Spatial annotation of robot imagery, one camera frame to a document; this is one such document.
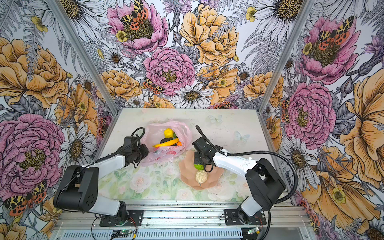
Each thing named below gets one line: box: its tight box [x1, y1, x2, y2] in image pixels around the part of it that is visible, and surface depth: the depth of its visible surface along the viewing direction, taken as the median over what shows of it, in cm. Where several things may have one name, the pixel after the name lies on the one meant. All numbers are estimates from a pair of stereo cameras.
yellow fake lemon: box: [164, 128, 174, 138], surface depth 104 cm
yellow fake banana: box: [152, 138, 180, 148], surface depth 98 cm
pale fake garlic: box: [195, 169, 208, 186], surface depth 83 cm
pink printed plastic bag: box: [139, 120, 193, 167], surface depth 93 cm
